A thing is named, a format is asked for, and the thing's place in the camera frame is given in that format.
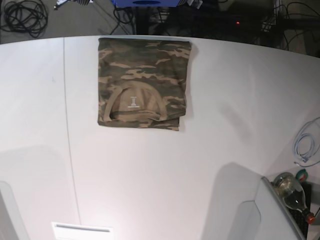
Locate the camouflage t-shirt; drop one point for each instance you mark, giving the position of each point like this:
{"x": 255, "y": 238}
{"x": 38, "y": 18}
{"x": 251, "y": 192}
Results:
{"x": 142, "y": 82}

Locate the black power strip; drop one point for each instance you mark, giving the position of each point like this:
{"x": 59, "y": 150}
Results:
{"x": 236, "y": 22}

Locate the clear plastic bottle red cap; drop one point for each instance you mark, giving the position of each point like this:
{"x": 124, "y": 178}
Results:
{"x": 293, "y": 195}

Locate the green tape roll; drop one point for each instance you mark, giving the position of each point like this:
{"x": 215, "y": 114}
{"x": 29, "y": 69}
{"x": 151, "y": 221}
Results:
{"x": 301, "y": 175}

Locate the blue box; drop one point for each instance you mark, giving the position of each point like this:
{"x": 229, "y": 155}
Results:
{"x": 146, "y": 3}

